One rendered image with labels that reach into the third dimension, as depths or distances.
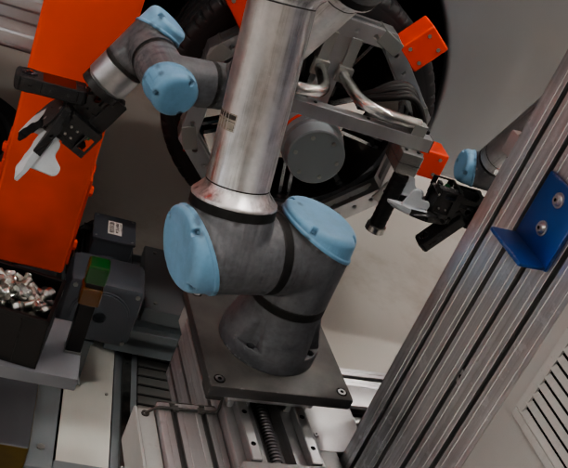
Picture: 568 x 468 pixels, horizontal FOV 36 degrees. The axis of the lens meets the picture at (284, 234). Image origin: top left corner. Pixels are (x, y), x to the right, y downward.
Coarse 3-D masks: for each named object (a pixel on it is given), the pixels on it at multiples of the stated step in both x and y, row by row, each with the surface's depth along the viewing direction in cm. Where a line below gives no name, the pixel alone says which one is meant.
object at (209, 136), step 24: (384, 72) 221; (336, 96) 211; (216, 120) 209; (360, 144) 229; (384, 144) 217; (288, 168) 234; (360, 168) 222; (288, 192) 222; (312, 192) 223; (336, 192) 221
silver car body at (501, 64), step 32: (0, 0) 198; (32, 0) 199; (448, 0) 211; (480, 0) 212; (512, 0) 214; (544, 0) 215; (0, 32) 202; (32, 32) 203; (480, 32) 217; (512, 32) 218; (544, 32) 219; (480, 64) 222; (512, 64) 223; (544, 64) 224; (448, 96) 225; (480, 96) 226; (512, 96) 228; (448, 128) 230; (480, 128) 231; (448, 160) 235
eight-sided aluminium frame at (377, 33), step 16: (224, 32) 192; (352, 32) 190; (368, 32) 191; (384, 32) 191; (208, 48) 189; (224, 48) 188; (384, 48) 193; (400, 48) 193; (400, 64) 196; (192, 112) 195; (192, 128) 197; (192, 144) 199; (192, 160) 202; (208, 160) 202; (384, 160) 213; (384, 176) 211; (352, 192) 217; (368, 192) 213; (336, 208) 214; (352, 208) 215
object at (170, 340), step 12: (144, 324) 234; (156, 324) 235; (132, 336) 229; (144, 336) 230; (156, 336) 230; (168, 336) 235; (108, 348) 230; (120, 348) 231; (132, 348) 231; (144, 348) 232; (156, 348) 232; (168, 348) 233; (168, 360) 235
